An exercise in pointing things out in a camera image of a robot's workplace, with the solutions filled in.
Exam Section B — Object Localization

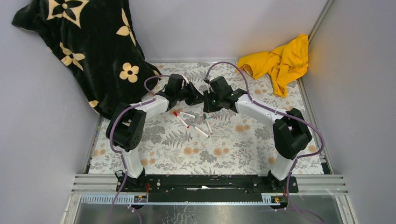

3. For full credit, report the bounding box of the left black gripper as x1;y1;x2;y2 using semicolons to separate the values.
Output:
175;82;204;106

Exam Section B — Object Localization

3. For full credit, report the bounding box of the dark green capped marker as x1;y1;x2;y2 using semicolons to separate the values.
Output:
203;113;213;135

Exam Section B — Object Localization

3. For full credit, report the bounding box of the red capped white marker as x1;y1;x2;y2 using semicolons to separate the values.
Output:
173;112;190;128

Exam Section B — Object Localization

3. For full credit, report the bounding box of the grey capped white marker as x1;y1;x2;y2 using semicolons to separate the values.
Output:
191;124;210;138

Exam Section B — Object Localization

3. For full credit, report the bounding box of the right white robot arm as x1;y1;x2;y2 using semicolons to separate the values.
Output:
204;76;312;192

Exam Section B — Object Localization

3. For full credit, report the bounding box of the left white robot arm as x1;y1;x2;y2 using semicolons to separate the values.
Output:
106;74;204;192

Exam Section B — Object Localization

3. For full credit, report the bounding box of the floral patterned table mat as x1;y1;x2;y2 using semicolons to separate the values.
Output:
88;62;325;175

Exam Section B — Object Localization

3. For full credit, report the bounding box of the yellow cloth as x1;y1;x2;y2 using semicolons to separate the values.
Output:
237;34;309;98

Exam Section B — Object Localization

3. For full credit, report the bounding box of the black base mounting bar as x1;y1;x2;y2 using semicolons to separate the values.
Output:
115;171;299;200

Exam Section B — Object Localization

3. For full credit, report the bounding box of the black floral plush blanket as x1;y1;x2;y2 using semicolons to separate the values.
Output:
12;0;160;119

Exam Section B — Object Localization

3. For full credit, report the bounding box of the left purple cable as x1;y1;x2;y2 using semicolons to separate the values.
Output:
107;75;171;224

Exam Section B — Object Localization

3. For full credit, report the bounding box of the purple cable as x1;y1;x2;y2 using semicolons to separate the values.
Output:
203;61;325;223
107;75;171;224

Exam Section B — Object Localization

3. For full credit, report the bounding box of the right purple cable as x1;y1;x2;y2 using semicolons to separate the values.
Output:
203;61;325;223

